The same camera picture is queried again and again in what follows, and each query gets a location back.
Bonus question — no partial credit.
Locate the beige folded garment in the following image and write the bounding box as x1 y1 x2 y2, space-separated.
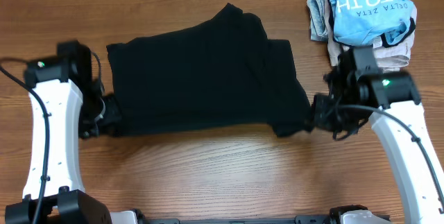
323 0 415 71

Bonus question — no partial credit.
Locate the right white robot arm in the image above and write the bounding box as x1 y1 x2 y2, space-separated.
310 46 443 223

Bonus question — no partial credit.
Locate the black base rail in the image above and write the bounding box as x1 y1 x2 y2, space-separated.
139 214 340 224

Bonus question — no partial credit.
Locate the grey folded garment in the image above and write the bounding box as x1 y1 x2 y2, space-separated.
307 0 328 42

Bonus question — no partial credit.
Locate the black t-shirt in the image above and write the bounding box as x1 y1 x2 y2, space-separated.
107 4 311 137

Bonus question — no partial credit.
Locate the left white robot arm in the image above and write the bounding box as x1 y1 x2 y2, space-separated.
1 40 147 223

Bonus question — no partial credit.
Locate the light blue printed t-shirt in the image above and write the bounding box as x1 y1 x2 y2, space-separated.
328 0 416 47

